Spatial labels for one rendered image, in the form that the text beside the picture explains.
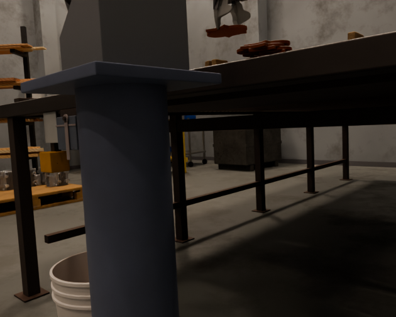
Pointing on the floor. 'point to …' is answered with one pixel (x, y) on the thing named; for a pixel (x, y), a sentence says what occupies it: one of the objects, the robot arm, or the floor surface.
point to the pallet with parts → (38, 186)
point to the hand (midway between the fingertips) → (226, 29)
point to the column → (126, 180)
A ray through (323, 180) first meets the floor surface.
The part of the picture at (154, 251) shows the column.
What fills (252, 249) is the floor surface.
